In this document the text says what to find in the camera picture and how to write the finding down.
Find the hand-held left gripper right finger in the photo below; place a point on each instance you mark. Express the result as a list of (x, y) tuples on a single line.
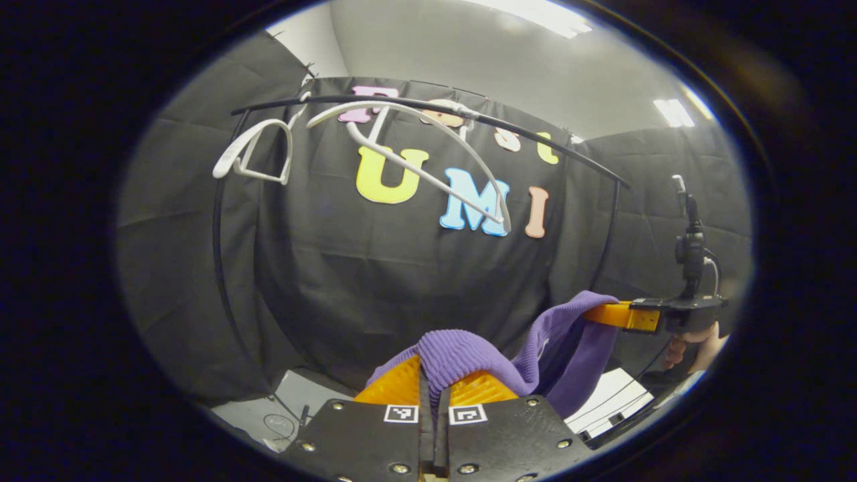
[(509, 442)]

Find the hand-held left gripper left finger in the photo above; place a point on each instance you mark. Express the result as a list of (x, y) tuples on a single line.
[(361, 442)]

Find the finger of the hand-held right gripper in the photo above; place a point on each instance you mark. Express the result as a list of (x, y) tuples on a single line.
[(622, 316)]

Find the purple knit cardigan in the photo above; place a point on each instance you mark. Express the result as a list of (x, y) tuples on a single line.
[(462, 351)]

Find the black clothes rack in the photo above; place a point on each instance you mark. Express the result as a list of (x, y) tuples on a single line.
[(535, 137)]

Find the white plastic clothes hanger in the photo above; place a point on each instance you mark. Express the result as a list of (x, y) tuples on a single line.
[(469, 150)]

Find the white empty plastic hanger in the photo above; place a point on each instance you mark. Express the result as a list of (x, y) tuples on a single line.
[(234, 150)]

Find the twin ceiling light panels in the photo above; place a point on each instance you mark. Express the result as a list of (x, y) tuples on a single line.
[(675, 112)]

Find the large square ceiling light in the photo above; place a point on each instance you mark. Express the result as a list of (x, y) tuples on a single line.
[(542, 15)]

